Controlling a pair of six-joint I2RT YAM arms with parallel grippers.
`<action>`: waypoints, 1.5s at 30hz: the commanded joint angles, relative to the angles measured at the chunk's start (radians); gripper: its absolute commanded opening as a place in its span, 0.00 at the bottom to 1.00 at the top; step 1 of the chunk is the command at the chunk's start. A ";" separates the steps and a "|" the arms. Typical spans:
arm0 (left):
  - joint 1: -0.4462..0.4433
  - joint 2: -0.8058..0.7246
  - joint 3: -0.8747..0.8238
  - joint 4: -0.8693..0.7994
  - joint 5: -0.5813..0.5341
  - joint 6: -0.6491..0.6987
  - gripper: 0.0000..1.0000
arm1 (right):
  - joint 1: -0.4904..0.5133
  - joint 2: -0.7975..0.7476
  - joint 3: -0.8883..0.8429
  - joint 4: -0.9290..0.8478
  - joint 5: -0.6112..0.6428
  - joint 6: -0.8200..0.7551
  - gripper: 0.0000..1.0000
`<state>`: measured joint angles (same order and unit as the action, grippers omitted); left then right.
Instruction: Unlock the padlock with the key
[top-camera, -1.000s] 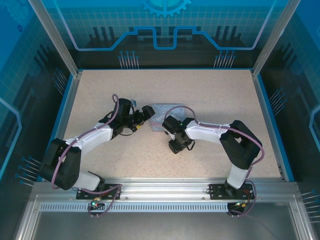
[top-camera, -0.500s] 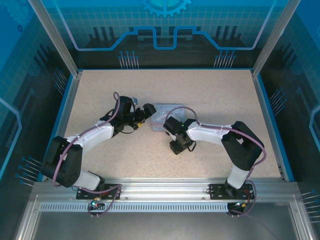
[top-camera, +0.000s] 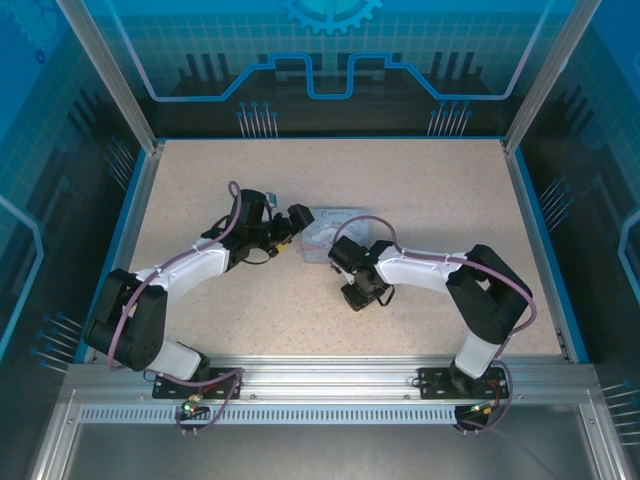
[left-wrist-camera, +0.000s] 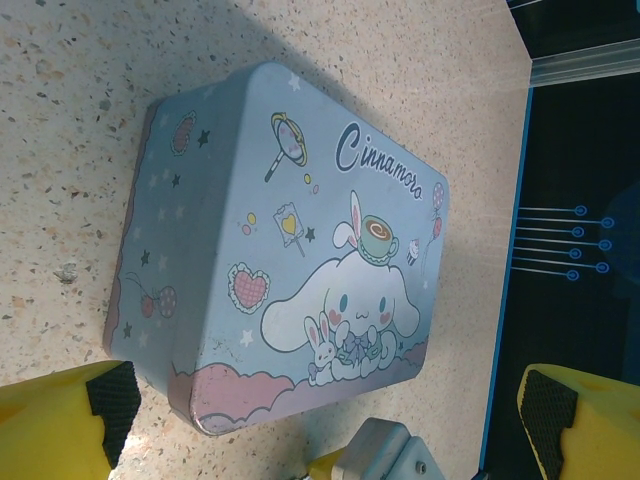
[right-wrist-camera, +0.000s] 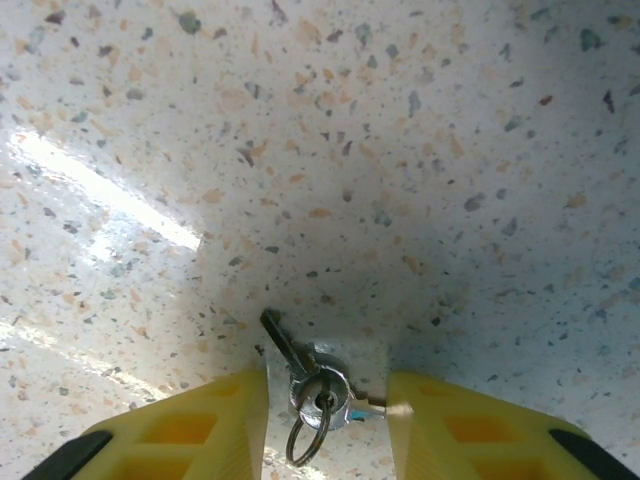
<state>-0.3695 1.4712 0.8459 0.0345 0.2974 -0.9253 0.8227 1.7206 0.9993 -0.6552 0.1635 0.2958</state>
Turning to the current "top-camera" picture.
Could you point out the left aluminium frame post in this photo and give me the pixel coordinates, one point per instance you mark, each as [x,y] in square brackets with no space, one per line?
[116,75]

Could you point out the right aluminium frame post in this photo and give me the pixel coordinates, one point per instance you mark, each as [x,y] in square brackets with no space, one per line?
[546,75]

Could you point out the left circuit board green light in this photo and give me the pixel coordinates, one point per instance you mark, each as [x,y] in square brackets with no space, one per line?
[189,409]

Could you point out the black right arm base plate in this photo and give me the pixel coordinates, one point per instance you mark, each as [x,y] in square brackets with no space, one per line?
[430,385]

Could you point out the right circuit board green light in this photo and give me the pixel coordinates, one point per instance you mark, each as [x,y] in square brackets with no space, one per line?
[475,411]

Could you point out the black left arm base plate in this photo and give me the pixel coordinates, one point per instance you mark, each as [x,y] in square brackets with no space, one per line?
[225,374]

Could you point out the circuit board green light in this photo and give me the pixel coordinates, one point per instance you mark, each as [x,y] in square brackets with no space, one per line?
[189,409]
[475,411]

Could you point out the slotted aluminium strip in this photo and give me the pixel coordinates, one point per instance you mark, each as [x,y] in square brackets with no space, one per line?
[325,414]

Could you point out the right aluminium side rail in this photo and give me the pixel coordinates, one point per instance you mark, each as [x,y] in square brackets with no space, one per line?
[537,250]

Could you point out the left aluminium side rail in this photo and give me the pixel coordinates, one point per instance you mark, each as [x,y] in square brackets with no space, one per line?
[125,250]

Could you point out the grey metal bottom panel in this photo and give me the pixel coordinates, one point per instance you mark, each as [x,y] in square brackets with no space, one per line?
[320,450]

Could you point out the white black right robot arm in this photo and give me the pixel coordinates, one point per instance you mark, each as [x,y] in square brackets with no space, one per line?
[425,272]

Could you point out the blue pink cartoon tin box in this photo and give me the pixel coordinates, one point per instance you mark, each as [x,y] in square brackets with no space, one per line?
[322,235]

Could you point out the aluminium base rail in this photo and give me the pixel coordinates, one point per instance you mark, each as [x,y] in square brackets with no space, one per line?
[325,375]

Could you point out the aluminium frame post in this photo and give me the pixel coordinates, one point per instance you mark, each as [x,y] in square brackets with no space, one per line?
[546,75]
[116,75]

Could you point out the aluminium side rail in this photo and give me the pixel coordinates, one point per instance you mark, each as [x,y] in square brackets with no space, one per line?
[125,250]
[537,250]

